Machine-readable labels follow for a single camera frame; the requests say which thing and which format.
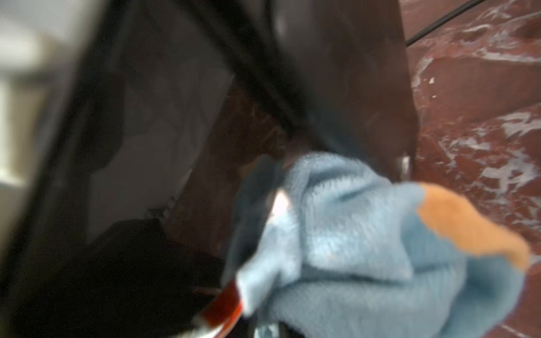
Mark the black coffee machine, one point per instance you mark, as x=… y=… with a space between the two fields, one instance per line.
x=124 y=127

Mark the blue pink patterned cloth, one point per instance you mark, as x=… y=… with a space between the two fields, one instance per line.
x=331 y=249

